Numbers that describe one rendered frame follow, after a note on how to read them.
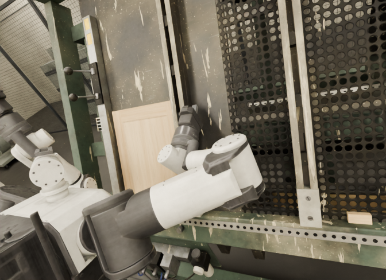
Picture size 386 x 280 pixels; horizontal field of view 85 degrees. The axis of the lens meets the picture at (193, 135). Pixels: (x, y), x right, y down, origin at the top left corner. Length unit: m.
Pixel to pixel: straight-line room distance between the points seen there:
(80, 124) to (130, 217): 0.94
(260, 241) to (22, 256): 0.70
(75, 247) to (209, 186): 0.31
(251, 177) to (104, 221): 0.30
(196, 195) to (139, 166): 0.68
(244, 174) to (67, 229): 0.38
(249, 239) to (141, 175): 0.55
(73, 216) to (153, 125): 0.54
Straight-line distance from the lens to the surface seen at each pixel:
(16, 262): 0.54
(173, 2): 0.95
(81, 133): 1.31
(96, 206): 0.45
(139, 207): 0.43
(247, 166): 0.44
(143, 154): 1.02
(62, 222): 0.54
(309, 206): 0.79
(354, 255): 0.89
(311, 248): 0.88
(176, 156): 0.63
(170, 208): 0.41
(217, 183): 0.40
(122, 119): 1.07
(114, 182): 1.16
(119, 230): 0.45
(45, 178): 0.59
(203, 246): 1.01
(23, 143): 0.89
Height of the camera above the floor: 1.64
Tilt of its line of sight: 33 degrees down
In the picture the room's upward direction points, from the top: 24 degrees counter-clockwise
